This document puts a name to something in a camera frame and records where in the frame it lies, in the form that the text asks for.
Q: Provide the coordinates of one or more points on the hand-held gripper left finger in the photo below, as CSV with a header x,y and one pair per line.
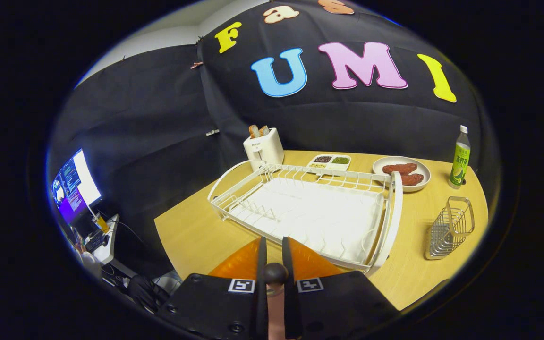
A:
x,y
261,302

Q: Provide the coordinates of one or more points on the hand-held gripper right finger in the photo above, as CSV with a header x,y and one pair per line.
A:
x,y
290,302

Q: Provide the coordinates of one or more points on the beige round food dish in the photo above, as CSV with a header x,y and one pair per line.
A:
x,y
424,170

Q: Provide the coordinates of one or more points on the dark cloth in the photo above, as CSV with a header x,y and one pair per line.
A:
x,y
147,293

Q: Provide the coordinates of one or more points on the white divided snack tray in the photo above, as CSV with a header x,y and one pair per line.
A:
x,y
331,165

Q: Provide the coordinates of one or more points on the white toaster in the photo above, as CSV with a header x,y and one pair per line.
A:
x,y
265,151

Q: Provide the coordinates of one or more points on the white side desk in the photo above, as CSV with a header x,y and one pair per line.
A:
x,y
114,236

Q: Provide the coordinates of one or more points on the toasted bread slice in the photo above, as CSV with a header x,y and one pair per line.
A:
x,y
264,131
253,131

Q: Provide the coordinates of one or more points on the brown meat piece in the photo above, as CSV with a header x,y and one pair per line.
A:
x,y
399,168
412,179

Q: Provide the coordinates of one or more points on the white clip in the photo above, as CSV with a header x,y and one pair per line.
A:
x,y
212,132

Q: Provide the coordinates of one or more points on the black keyboard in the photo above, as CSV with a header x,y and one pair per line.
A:
x,y
95,242

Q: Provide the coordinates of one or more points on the orange drink cup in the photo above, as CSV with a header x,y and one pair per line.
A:
x,y
101,224

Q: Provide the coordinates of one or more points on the black backdrop cloth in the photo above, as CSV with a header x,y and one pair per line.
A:
x,y
158,118

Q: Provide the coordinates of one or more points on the computer monitor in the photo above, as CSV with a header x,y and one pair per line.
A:
x,y
76,186

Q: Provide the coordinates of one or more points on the green label drink bottle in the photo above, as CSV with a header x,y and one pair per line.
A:
x,y
460,163

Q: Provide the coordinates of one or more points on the pink clip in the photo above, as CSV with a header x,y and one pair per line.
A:
x,y
196,65

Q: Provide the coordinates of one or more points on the black binder clip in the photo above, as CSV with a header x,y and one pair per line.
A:
x,y
199,40

